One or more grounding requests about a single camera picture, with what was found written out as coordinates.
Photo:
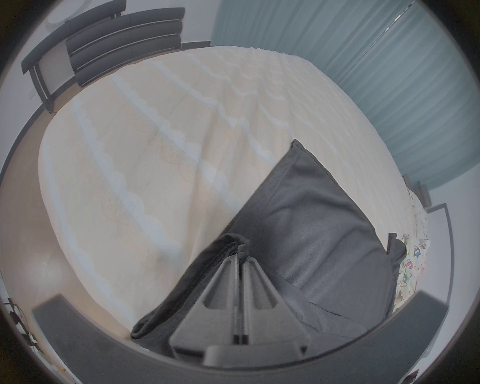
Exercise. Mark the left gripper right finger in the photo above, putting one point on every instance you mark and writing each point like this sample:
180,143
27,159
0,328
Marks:
273,322

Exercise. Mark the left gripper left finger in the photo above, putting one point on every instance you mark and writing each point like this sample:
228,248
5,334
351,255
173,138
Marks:
210,322

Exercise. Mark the black T-shirt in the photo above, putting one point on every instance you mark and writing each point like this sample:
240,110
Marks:
311,225

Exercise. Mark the bed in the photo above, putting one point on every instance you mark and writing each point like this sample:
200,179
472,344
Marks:
168,150

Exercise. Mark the white printed pyjama top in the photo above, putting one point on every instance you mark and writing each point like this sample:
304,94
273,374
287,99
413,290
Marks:
410,262

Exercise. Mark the white printed pillow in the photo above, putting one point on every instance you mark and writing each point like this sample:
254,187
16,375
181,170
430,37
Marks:
419,213

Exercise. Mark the grey bedside table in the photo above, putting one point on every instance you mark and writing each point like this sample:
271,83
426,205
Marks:
420,189

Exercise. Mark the blue-green curtain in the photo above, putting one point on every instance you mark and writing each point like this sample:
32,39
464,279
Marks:
420,93
281,30

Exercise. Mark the black chest of drawers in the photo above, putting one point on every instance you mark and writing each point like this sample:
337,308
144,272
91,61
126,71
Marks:
123,45

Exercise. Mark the round white mirror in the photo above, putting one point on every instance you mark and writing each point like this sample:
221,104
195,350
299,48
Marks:
63,9

